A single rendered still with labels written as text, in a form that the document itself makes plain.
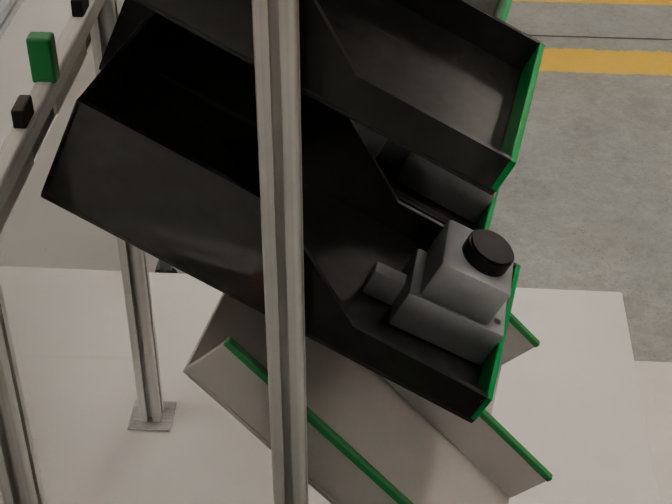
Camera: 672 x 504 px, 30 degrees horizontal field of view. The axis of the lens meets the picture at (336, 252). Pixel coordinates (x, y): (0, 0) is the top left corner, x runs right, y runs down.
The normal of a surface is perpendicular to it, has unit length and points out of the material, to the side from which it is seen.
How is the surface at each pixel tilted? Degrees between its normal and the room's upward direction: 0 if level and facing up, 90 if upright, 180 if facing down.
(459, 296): 92
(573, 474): 0
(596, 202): 0
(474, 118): 25
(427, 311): 92
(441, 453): 45
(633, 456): 0
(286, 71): 90
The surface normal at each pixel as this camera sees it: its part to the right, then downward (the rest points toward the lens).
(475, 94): 0.41, -0.66
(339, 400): 0.69, -0.47
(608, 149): 0.00, -0.80
